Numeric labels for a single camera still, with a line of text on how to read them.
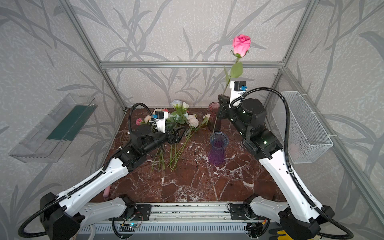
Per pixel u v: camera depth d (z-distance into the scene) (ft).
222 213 2.47
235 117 1.59
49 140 2.10
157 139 1.95
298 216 1.22
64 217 1.23
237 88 1.52
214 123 3.38
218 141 2.70
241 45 1.34
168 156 3.05
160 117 1.93
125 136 3.43
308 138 2.08
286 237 2.15
